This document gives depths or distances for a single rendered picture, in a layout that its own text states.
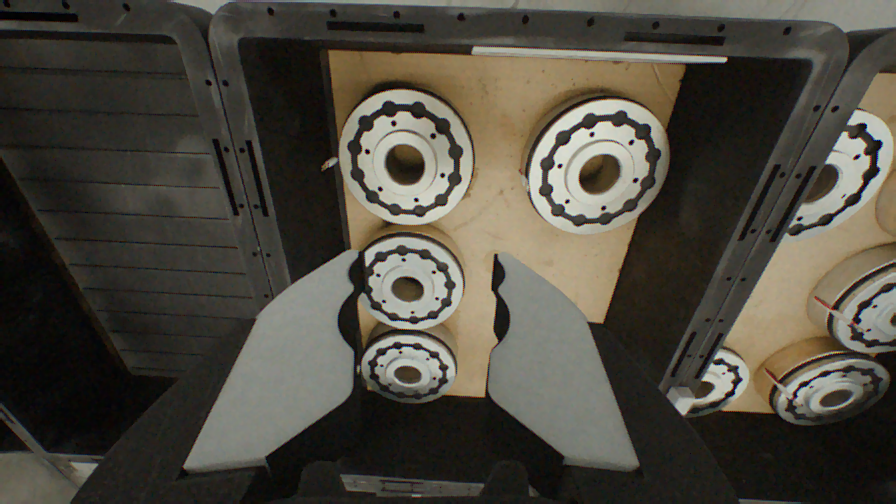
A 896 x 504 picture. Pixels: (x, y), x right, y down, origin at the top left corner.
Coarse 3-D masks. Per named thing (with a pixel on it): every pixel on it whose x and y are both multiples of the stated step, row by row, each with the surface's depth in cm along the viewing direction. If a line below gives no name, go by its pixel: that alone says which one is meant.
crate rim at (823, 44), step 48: (240, 0) 15; (240, 48) 16; (576, 48) 16; (624, 48) 15; (672, 48) 15; (720, 48) 15; (768, 48) 15; (816, 48) 15; (240, 96) 17; (816, 96) 16; (240, 144) 18; (768, 144) 18; (768, 192) 18; (720, 288) 21; (672, 384) 26; (384, 480) 34; (432, 480) 34; (480, 480) 34
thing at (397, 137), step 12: (396, 132) 24; (408, 132) 24; (384, 144) 24; (396, 144) 24; (408, 144) 24; (420, 144) 24; (384, 156) 25; (432, 156) 24; (384, 168) 25; (432, 168) 25; (384, 180) 25; (396, 180) 26; (420, 180) 25; (432, 180) 25; (396, 192) 26; (408, 192) 26; (420, 192) 26
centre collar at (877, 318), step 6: (888, 300) 29; (894, 300) 29; (882, 306) 29; (888, 306) 29; (894, 306) 29; (876, 312) 30; (882, 312) 29; (888, 312) 29; (894, 312) 29; (876, 318) 30; (882, 318) 29; (888, 318) 29; (876, 324) 30; (882, 324) 30; (888, 324) 30; (894, 324) 30; (882, 330) 30; (888, 330) 30; (894, 330) 30
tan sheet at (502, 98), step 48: (336, 96) 26; (480, 96) 26; (528, 96) 26; (624, 96) 25; (672, 96) 25; (480, 144) 27; (480, 192) 29; (480, 240) 32; (528, 240) 31; (576, 240) 31; (624, 240) 31; (480, 288) 34; (576, 288) 34; (480, 336) 37; (480, 384) 41
